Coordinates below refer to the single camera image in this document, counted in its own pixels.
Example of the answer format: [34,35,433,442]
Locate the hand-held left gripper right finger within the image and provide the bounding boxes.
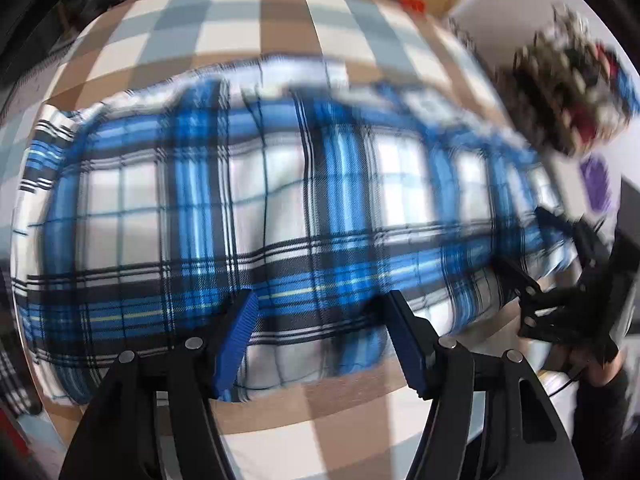
[384,290,586,480]

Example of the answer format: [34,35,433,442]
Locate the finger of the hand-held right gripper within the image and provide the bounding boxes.
[535,204,594,249]
[491,255,544,307]

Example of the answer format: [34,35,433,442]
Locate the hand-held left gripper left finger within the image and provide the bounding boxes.
[59,289,261,480]

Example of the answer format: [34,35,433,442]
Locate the blue plaid shirt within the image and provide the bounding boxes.
[12,59,577,407]

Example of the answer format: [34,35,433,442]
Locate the person's right forearm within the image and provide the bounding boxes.
[569,367,634,480]

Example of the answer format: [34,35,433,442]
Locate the person's right hand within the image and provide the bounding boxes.
[570,346,628,389]

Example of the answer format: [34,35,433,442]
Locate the purple bag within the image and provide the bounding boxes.
[579,154,614,212]

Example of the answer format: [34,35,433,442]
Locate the wooden shoe rack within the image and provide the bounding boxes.
[494,4,637,157]

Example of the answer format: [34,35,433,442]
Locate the checkered blanket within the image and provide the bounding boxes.
[0,0,556,480]

